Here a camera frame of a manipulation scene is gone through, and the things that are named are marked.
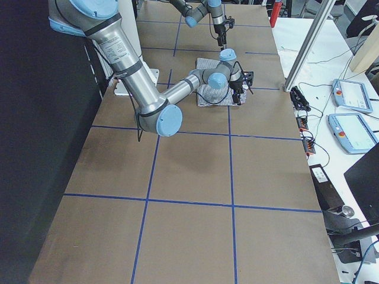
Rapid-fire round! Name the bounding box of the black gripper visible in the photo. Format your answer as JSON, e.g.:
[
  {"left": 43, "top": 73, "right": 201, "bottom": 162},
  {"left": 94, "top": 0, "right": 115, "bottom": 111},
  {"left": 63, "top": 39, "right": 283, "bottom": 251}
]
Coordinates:
[
  {"left": 230, "top": 80, "right": 244, "bottom": 104},
  {"left": 214, "top": 24, "right": 226, "bottom": 50}
]

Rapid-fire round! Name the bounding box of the blue white striped shirt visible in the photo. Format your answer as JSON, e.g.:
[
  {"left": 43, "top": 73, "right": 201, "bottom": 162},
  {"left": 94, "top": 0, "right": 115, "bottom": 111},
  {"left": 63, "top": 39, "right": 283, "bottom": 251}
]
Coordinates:
[{"left": 196, "top": 55, "right": 248, "bottom": 107}]

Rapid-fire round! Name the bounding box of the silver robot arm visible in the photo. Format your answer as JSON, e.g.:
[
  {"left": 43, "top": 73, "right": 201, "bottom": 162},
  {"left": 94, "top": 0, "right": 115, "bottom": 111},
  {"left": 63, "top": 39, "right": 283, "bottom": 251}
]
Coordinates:
[
  {"left": 48, "top": 1, "right": 244, "bottom": 137},
  {"left": 169, "top": 0, "right": 227, "bottom": 50}
]

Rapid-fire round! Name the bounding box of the black clamp tool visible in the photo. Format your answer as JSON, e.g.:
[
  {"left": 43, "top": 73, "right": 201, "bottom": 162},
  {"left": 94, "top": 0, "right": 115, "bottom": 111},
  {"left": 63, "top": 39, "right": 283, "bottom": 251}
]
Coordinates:
[{"left": 290, "top": 86, "right": 311, "bottom": 112}]

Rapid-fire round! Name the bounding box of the red cylinder tube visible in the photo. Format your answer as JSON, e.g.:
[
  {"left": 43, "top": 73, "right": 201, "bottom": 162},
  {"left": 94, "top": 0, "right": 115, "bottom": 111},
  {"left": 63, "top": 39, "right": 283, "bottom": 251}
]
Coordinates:
[{"left": 269, "top": 0, "right": 282, "bottom": 28}]

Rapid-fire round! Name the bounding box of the clear plastic bag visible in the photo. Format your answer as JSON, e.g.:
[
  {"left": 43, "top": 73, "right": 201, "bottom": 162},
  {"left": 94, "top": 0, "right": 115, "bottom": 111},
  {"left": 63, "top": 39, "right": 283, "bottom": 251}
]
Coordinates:
[{"left": 278, "top": 47, "right": 313, "bottom": 82}]

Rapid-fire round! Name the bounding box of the orange black connector strip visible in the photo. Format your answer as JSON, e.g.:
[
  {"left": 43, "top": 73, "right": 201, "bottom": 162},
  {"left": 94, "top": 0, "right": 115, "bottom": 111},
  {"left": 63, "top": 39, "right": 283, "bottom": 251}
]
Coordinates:
[{"left": 296, "top": 116, "right": 316, "bottom": 157}]

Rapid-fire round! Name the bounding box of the brown paper table cover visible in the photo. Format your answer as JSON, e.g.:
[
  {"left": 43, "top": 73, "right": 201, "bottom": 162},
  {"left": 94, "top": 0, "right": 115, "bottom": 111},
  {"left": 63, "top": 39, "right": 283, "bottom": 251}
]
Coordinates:
[{"left": 29, "top": 4, "right": 339, "bottom": 283}]

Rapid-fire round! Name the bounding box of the upper blue teach pendant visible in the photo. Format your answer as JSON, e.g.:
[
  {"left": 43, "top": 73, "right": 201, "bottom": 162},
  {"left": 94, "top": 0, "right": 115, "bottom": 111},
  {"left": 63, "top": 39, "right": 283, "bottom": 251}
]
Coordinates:
[{"left": 332, "top": 79, "right": 373, "bottom": 114}]

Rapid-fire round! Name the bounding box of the blue teach pendant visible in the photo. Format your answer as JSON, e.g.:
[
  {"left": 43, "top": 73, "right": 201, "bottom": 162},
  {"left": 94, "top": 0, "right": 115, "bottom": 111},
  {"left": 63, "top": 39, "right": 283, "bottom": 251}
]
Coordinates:
[
  {"left": 327, "top": 112, "right": 378, "bottom": 154},
  {"left": 332, "top": 79, "right": 373, "bottom": 114}
]

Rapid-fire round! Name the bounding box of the lower blue teach pendant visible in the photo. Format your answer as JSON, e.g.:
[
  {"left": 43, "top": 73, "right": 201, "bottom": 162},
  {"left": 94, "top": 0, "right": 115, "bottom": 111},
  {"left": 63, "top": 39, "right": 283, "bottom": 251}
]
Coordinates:
[{"left": 327, "top": 112, "right": 378, "bottom": 154}]

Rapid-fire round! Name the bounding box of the black box with label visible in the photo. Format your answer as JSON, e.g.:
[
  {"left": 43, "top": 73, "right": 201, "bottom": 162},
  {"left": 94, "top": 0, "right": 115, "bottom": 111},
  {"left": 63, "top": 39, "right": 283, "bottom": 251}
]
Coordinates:
[{"left": 309, "top": 164, "right": 344, "bottom": 211}]

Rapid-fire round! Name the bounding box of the wooden board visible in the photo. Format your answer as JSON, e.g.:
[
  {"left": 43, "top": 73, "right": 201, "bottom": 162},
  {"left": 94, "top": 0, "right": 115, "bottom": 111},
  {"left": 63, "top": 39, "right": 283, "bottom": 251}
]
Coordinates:
[{"left": 349, "top": 15, "right": 378, "bottom": 73}]

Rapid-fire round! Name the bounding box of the black monitor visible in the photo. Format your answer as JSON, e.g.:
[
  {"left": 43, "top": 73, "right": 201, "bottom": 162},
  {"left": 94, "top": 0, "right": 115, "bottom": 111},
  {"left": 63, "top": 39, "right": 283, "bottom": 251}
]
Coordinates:
[{"left": 344, "top": 144, "right": 379, "bottom": 221}]

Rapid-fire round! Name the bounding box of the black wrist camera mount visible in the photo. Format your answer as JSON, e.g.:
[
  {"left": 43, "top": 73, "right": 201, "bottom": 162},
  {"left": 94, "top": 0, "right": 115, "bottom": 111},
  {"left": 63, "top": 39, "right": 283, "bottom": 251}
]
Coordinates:
[
  {"left": 243, "top": 71, "right": 254, "bottom": 87},
  {"left": 223, "top": 17, "right": 235, "bottom": 30}
]

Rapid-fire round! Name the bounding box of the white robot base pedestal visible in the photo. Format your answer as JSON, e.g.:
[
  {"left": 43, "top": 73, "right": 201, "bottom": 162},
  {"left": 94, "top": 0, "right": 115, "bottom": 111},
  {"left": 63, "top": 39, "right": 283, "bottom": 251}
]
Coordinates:
[{"left": 118, "top": 0, "right": 159, "bottom": 94}]

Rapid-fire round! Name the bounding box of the aluminium frame post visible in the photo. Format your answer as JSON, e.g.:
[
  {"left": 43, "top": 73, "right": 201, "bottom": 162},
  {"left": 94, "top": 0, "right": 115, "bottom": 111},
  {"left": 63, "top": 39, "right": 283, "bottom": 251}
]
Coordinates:
[{"left": 284, "top": 0, "right": 335, "bottom": 92}]

